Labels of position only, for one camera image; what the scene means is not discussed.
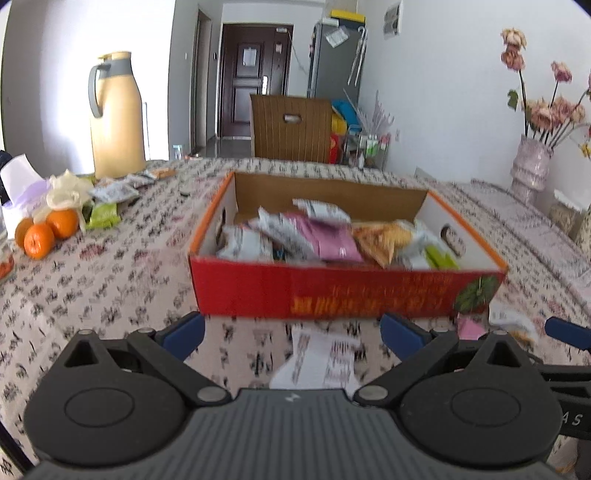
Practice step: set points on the green white snack packet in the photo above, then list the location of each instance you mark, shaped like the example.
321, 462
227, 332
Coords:
441, 257

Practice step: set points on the white folded umbrella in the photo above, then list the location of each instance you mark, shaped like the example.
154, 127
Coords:
359, 55

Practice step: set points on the yellow thermos jug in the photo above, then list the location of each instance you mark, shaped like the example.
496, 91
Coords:
117, 124

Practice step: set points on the white feathery stems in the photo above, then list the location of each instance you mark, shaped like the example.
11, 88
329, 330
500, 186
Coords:
376, 115

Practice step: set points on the calligraphy print tablecloth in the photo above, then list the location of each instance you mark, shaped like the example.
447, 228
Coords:
115, 286

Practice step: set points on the glass storage jar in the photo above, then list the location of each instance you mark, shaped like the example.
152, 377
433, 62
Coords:
564, 212

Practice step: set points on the pink snack packet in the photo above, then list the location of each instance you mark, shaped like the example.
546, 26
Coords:
332, 240
468, 328

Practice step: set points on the white printed snack packet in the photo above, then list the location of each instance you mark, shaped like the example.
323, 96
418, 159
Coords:
323, 210
277, 228
318, 360
244, 242
512, 321

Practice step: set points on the dried pink roses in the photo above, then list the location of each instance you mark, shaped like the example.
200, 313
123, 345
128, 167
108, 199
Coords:
549, 113

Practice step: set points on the pink ribbed vase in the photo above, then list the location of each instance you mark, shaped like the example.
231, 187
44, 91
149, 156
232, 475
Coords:
531, 170

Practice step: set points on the blue plastic item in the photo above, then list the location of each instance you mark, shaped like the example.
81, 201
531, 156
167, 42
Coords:
345, 110

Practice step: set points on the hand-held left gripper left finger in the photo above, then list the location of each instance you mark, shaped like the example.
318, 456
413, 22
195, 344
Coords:
184, 330

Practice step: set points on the white electrical panel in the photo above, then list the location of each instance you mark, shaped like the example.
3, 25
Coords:
392, 18

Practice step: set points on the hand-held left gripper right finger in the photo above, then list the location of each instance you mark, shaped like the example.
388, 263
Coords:
401, 334

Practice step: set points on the yellow box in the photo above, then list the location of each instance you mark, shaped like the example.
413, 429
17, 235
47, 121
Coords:
348, 15

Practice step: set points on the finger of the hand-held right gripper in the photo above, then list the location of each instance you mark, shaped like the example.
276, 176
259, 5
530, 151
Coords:
568, 333
568, 374

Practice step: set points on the dark brown door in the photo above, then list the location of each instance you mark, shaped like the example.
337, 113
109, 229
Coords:
240, 92

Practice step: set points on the orange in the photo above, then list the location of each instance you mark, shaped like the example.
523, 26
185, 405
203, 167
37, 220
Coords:
39, 241
22, 231
63, 224

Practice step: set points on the paper note on refrigerator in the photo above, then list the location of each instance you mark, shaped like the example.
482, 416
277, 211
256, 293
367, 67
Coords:
336, 36

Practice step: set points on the small brown snack packet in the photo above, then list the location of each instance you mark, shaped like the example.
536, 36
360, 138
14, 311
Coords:
160, 174

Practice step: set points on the grey refrigerator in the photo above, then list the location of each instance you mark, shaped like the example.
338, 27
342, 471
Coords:
328, 74

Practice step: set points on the small red box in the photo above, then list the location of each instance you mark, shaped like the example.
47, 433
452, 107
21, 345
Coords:
336, 148

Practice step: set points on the yellow bag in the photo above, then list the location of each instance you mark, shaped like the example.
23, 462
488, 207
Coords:
338, 125

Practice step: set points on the dark cloth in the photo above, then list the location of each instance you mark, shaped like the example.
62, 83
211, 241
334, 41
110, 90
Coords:
4, 170

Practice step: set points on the heap of small grey packets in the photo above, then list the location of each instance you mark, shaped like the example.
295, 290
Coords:
115, 190

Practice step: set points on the white paper cup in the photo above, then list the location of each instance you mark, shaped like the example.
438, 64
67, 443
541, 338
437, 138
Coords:
18, 177

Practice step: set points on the wooden chair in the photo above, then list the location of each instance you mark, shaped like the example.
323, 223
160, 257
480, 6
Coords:
272, 138

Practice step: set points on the red cardboard box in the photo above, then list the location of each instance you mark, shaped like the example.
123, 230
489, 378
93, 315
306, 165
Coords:
277, 290

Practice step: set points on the grey quilted cloth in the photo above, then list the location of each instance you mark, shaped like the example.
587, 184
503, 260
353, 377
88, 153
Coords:
521, 230

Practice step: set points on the clear drinking glass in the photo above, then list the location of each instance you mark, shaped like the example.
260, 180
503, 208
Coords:
5, 258

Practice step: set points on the floral patterned vase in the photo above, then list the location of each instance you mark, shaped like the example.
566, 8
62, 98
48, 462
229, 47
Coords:
582, 233

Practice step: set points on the small green snack packet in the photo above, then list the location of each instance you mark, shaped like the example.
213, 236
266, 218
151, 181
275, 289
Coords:
102, 216

